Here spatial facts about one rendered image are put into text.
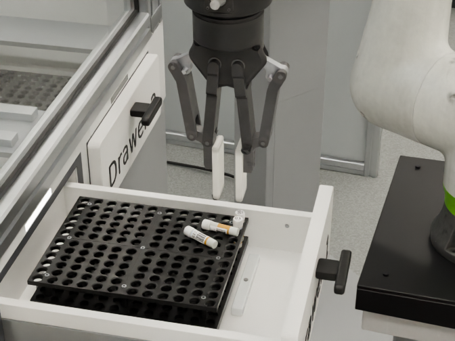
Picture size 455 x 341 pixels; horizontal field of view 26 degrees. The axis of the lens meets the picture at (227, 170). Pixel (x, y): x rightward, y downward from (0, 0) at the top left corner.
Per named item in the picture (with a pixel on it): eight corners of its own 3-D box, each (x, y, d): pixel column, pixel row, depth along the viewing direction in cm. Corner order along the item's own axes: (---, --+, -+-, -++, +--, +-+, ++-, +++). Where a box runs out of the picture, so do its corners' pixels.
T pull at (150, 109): (162, 103, 148) (162, 95, 147) (148, 128, 142) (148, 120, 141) (139, 101, 149) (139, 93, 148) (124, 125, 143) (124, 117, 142)
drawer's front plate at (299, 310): (329, 253, 130) (334, 183, 124) (293, 413, 106) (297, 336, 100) (315, 251, 130) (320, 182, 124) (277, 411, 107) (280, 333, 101)
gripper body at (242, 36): (179, 15, 100) (182, 96, 105) (261, 21, 98) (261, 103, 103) (196, -13, 106) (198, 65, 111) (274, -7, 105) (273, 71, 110)
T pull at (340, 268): (351, 257, 116) (352, 247, 116) (343, 297, 110) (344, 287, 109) (321, 253, 117) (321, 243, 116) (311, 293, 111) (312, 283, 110)
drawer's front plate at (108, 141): (161, 113, 162) (158, 52, 156) (104, 212, 138) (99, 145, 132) (151, 111, 162) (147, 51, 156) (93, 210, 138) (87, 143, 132)
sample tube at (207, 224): (235, 239, 119) (200, 230, 121) (239, 235, 120) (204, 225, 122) (236, 230, 119) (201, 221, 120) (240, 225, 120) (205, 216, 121)
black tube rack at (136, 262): (248, 258, 126) (248, 217, 123) (217, 351, 112) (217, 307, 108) (83, 235, 130) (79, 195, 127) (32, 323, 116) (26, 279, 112)
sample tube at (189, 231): (213, 240, 117) (184, 225, 119) (210, 250, 117) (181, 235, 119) (219, 239, 118) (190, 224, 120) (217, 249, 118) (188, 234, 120)
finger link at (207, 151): (212, 131, 110) (187, 128, 111) (214, 169, 113) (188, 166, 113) (216, 125, 111) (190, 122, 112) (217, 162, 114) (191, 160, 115)
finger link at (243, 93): (235, 48, 107) (248, 47, 107) (248, 137, 113) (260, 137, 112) (228, 63, 104) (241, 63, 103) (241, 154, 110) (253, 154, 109)
